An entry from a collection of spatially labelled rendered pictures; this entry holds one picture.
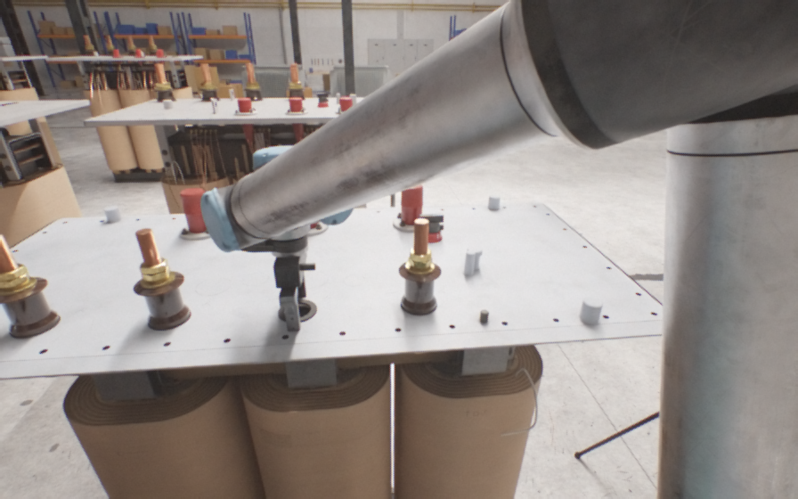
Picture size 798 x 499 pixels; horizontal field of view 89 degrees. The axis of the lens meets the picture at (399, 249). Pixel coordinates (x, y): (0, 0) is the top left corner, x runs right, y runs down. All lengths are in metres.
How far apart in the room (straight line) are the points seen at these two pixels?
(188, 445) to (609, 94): 1.21
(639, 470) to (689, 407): 2.16
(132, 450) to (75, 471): 1.48
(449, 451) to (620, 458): 1.46
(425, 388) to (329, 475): 0.37
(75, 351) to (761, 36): 1.03
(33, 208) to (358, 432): 2.58
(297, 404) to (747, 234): 1.00
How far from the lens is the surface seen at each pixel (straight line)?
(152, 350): 0.94
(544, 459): 2.46
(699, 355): 0.41
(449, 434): 1.23
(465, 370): 1.12
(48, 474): 2.85
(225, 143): 2.71
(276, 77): 12.95
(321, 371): 1.07
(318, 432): 1.17
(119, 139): 7.08
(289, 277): 0.82
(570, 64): 0.22
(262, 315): 0.95
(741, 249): 0.37
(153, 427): 1.23
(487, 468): 1.39
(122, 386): 1.21
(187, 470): 1.35
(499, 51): 0.25
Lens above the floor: 1.90
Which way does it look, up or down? 27 degrees down
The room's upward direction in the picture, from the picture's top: straight up
